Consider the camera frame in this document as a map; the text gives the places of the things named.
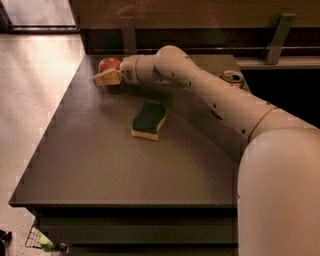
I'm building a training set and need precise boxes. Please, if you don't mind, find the wire basket with green item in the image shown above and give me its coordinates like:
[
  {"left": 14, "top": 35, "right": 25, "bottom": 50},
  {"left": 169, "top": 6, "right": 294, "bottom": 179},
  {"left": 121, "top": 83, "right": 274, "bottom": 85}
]
[{"left": 25, "top": 226, "right": 54, "bottom": 252}]

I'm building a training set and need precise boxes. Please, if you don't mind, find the gold soda can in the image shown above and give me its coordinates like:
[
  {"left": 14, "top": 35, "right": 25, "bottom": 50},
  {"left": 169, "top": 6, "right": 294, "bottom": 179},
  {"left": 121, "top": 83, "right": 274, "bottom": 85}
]
[{"left": 221, "top": 70, "right": 244, "bottom": 88}]

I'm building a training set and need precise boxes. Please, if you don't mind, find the dark grey table cabinet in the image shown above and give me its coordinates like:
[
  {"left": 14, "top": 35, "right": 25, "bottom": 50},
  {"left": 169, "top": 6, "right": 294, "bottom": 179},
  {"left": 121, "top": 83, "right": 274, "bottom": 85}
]
[{"left": 10, "top": 56, "right": 246, "bottom": 256}]

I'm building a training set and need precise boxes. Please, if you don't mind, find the right metal bracket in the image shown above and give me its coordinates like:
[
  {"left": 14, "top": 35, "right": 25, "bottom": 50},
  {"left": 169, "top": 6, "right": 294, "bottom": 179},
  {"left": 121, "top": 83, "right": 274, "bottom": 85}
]
[{"left": 265, "top": 13, "right": 296, "bottom": 65}]

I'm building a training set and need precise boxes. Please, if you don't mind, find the left metal bracket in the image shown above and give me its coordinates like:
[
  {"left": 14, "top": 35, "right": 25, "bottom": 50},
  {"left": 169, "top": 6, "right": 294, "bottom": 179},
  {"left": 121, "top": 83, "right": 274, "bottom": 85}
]
[{"left": 120, "top": 16, "right": 137, "bottom": 55}]

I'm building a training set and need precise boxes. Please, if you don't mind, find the green yellow sponge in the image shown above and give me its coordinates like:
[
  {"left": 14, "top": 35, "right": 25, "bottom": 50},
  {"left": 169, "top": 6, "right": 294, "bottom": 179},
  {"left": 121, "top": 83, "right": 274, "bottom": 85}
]
[{"left": 131, "top": 102, "right": 167, "bottom": 141}]

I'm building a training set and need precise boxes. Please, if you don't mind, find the metal bracket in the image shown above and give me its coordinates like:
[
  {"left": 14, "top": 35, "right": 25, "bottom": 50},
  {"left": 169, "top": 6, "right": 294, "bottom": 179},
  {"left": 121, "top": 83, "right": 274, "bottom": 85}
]
[
  {"left": 120, "top": 16, "right": 137, "bottom": 55},
  {"left": 265, "top": 13, "right": 296, "bottom": 65}
]

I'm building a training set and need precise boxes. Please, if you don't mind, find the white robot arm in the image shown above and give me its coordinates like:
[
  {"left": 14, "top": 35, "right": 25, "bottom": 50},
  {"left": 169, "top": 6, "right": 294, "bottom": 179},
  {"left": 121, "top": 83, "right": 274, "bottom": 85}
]
[{"left": 92, "top": 46, "right": 320, "bottom": 256}]

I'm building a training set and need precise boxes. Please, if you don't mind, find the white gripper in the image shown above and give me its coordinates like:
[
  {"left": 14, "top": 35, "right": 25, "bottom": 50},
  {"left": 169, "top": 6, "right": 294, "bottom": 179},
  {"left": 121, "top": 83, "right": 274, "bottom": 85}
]
[{"left": 92, "top": 55, "right": 139, "bottom": 86}]

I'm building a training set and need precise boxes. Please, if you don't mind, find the red apple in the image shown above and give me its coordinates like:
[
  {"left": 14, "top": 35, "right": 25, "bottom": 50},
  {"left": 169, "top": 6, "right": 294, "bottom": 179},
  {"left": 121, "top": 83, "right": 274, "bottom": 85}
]
[{"left": 98, "top": 57, "right": 120, "bottom": 72}]

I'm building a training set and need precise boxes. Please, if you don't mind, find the black object on floor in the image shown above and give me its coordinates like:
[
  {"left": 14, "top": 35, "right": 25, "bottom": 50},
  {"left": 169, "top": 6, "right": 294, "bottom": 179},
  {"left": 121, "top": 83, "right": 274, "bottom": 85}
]
[{"left": 0, "top": 230, "right": 12, "bottom": 256}]

